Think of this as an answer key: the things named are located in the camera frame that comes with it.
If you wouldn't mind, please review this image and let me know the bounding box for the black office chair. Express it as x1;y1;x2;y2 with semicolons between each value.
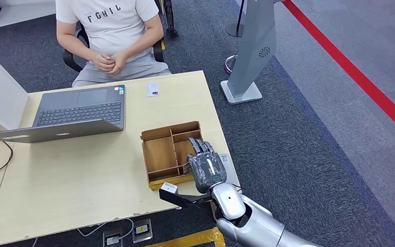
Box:
63;0;179;73

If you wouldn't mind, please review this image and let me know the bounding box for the grey card reader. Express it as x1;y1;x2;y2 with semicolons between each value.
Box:
218;153;240;187

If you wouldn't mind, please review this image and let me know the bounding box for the person's right hand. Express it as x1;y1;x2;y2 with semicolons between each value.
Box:
91;51;116;72

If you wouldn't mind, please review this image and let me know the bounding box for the yellow floor tape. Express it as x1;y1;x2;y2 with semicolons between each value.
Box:
146;226;226;247

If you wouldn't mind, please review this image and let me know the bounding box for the white platform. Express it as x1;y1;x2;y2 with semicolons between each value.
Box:
0;0;57;29

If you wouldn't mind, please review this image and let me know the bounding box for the white ID card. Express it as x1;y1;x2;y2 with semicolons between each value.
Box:
146;82;160;98

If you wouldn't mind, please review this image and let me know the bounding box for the white cable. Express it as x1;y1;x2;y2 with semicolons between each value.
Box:
77;218;135;238

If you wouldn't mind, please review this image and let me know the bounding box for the floor socket with yellow label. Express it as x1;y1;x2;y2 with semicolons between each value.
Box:
132;218;153;244

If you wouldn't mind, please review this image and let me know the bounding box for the grey laptop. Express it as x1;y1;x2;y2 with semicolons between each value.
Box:
0;84;126;144

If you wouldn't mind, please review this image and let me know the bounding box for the red floor tape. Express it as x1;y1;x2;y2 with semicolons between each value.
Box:
282;0;395;144

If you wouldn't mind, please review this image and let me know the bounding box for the purple ring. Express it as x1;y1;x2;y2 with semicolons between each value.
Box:
224;54;238;75

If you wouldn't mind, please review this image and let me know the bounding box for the grey kiosk stand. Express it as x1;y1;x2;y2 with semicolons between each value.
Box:
220;0;285;105

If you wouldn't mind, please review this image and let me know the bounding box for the wooden compartment box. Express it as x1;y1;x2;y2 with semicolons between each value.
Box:
140;121;203;190

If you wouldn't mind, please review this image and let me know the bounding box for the person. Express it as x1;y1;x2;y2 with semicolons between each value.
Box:
55;0;172;87

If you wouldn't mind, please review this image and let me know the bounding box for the floor socket with white plug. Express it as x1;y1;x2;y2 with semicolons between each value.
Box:
102;229;124;247

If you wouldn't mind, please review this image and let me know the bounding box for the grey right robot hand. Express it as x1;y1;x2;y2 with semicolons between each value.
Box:
186;137;228;195

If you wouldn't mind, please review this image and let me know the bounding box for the black stanchion post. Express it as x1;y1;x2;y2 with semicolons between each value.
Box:
225;0;248;38

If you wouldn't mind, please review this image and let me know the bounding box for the person's left hand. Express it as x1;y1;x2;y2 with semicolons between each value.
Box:
107;51;129;76

